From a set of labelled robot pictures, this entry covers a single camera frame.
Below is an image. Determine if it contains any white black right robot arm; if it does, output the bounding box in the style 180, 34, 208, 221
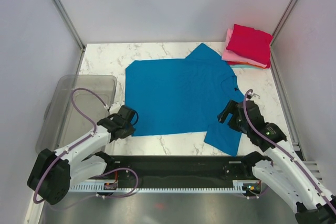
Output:
217, 100, 335, 223

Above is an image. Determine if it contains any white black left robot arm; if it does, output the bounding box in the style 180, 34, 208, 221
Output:
27, 105, 139, 205

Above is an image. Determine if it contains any folded light blue t shirt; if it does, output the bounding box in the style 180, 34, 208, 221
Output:
230, 64, 267, 70

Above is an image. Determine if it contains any clear plastic bin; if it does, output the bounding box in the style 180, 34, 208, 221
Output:
35, 74, 117, 153

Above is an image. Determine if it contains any folded crimson t shirt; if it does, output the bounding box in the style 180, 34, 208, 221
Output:
226, 24, 273, 67

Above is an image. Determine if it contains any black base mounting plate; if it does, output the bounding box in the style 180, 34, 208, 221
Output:
105, 156, 257, 186

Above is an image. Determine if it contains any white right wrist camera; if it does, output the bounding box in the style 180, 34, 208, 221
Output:
245, 89, 260, 100

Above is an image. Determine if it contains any white slotted cable duct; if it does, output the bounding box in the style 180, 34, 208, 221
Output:
69, 180, 266, 194

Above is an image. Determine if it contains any aluminium right frame post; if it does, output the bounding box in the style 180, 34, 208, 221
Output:
270, 0, 317, 48

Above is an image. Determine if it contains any aluminium frame post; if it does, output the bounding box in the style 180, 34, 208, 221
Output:
36, 0, 87, 51
270, 0, 317, 48

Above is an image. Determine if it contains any aluminium left frame post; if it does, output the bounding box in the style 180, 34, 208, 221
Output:
36, 0, 87, 51

